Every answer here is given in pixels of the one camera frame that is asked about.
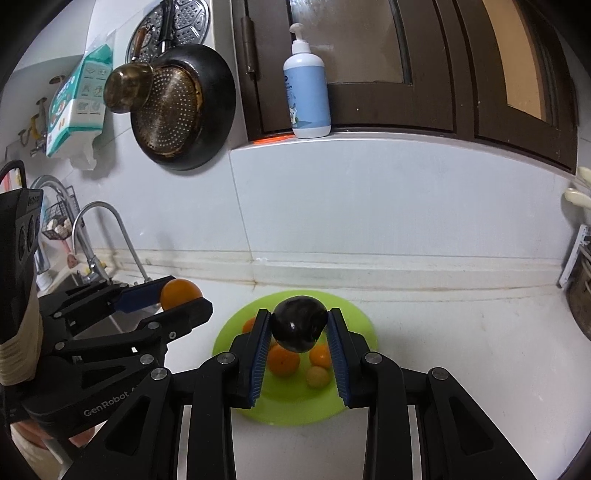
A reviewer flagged blue and white pump bottle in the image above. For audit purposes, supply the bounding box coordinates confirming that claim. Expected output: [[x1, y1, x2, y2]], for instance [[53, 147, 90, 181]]
[[283, 23, 332, 139]]

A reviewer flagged dark plum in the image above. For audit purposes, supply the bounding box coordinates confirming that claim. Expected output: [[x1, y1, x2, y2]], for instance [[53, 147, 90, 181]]
[[269, 296, 329, 354]]

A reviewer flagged teal and white tissue pack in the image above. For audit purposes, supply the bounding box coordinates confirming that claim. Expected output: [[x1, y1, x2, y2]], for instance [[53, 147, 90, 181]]
[[46, 45, 114, 158]]

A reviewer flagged white tissue sheet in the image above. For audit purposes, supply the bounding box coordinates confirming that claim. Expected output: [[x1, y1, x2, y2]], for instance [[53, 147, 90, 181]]
[[69, 134, 102, 171]]

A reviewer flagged metal dish rack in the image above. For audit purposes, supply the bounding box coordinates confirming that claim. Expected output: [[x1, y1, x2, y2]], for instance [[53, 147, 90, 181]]
[[558, 224, 591, 342]]

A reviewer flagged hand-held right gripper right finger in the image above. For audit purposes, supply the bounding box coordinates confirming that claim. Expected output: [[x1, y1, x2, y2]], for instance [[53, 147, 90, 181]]
[[327, 308, 539, 480]]

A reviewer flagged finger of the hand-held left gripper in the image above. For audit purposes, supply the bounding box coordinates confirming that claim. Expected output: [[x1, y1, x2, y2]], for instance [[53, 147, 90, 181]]
[[39, 277, 176, 342], [46, 299, 214, 370]]

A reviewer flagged green plate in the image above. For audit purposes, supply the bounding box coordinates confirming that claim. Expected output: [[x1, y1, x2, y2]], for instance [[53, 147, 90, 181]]
[[212, 291, 380, 424]]

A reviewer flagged brass perforated colander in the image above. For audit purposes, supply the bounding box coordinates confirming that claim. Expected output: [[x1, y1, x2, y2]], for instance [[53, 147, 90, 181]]
[[139, 66, 204, 158]]

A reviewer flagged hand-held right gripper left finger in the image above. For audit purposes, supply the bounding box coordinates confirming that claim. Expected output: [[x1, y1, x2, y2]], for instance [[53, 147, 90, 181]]
[[60, 308, 271, 480]]

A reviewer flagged brass ladle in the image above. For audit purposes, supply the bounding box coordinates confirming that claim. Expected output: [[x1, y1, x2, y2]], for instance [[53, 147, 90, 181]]
[[103, 63, 154, 114]]

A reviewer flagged black frying pan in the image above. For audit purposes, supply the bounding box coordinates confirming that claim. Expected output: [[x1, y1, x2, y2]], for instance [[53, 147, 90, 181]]
[[130, 0, 236, 171]]

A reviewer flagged black wire basket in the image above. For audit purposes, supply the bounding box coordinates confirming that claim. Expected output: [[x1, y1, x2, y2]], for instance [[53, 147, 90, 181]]
[[41, 185, 77, 241]]

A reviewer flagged metal steamer plate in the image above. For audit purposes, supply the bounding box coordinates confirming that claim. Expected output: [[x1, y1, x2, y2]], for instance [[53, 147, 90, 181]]
[[127, 0, 213, 63]]

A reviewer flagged dark brown window frame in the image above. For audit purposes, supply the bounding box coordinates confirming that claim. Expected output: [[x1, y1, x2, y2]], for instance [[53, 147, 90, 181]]
[[231, 0, 580, 174]]

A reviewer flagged large chrome faucet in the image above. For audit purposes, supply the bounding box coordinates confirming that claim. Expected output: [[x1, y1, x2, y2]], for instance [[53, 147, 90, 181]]
[[30, 174, 75, 217]]

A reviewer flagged thin gooseneck faucet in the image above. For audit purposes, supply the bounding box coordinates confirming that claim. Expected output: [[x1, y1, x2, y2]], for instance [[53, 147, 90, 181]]
[[71, 202, 151, 284]]

